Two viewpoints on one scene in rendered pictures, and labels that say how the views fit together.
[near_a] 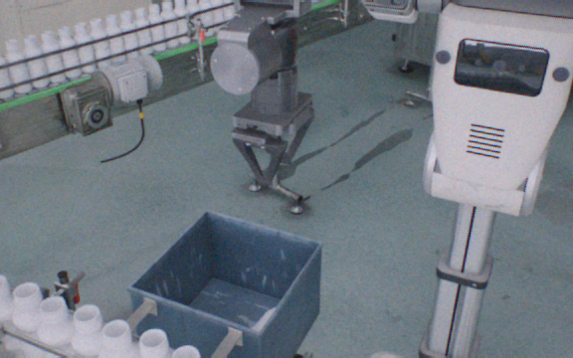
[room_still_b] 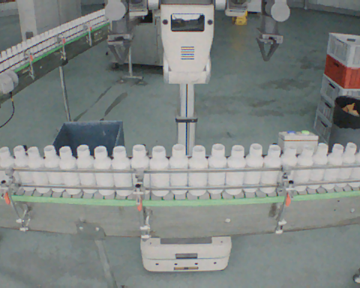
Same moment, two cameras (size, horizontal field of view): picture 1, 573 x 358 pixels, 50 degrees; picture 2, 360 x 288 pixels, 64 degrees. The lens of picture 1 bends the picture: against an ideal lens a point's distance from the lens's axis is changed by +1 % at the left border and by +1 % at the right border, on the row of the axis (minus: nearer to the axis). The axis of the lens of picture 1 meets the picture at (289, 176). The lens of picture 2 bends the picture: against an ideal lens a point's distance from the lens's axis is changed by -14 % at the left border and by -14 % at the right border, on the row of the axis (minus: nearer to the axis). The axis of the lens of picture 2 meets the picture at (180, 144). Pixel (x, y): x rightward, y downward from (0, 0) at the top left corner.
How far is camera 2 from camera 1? 39 cm
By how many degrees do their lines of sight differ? 22
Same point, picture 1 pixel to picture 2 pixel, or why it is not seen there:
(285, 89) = (127, 21)
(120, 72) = (1, 80)
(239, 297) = not seen: hidden behind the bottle
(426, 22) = not seen: hidden behind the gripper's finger
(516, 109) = (196, 37)
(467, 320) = (192, 139)
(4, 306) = (10, 160)
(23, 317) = (20, 160)
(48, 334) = (34, 163)
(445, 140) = (171, 56)
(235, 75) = (115, 13)
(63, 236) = not seen: outside the picture
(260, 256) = (93, 137)
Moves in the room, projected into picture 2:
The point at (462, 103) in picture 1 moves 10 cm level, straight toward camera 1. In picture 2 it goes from (175, 39) to (179, 45)
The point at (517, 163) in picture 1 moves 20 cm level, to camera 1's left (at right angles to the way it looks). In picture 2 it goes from (201, 59) to (159, 66)
